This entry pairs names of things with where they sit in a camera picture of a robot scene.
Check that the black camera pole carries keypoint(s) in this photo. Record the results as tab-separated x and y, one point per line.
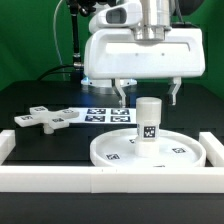
85	8

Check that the white round table top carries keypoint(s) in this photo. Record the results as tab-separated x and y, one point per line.
124	148

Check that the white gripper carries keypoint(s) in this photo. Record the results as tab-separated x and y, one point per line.
114	54

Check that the white right fence bar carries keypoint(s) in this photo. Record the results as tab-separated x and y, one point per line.
214	148

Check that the white fence bar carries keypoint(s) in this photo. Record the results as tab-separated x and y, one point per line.
7	144
110	180
214	148

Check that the white left fence bar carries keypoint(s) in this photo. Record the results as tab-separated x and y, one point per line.
7	144

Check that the white cross-shaped table base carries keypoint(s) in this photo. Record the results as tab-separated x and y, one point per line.
51	120

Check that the white front fence bar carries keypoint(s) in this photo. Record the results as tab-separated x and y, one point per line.
110	180

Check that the white marker sheet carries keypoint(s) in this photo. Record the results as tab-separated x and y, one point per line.
105	116

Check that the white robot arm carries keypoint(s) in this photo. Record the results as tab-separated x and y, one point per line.
147	19

